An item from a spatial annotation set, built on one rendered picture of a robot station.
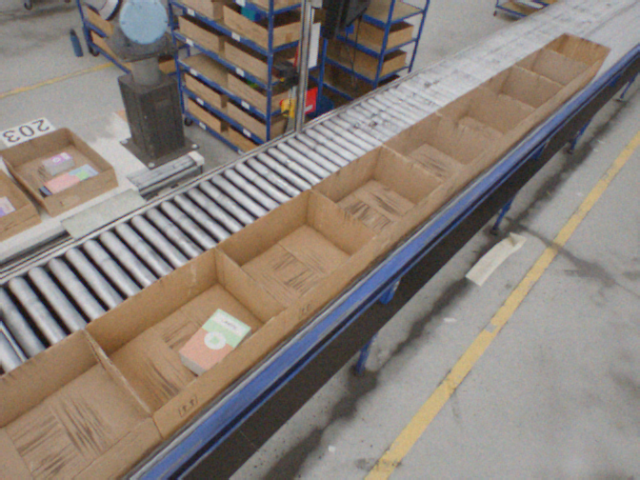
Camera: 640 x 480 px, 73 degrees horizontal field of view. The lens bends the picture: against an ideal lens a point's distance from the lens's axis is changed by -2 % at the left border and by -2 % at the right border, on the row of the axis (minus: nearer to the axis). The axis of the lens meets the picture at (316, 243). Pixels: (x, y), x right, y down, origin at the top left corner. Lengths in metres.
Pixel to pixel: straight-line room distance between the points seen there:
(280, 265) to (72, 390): 0.67
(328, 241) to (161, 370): 0.67
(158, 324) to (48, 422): 0.34
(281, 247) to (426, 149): 0.89
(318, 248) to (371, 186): 0.41
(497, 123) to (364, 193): 0.90
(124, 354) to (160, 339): 0.10
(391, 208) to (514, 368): 1.24
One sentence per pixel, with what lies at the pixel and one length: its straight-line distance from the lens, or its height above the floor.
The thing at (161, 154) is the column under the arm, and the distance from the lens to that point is 2.08.
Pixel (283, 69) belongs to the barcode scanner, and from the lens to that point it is 2.06.
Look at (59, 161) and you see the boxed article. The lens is 2.10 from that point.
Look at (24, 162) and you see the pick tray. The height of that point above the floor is 0.76.
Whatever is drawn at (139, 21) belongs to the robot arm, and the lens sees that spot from 1.62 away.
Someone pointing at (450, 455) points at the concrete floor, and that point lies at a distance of 2.22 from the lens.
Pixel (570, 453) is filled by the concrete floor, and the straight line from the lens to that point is 2.49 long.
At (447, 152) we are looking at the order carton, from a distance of 2.05.
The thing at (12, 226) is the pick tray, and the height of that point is 0.79.
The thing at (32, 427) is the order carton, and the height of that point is 0.88.
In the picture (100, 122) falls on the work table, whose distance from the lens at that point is 2.39.
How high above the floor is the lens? 1.99
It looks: 47 degrees down
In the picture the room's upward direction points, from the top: 9 degrees clockwise
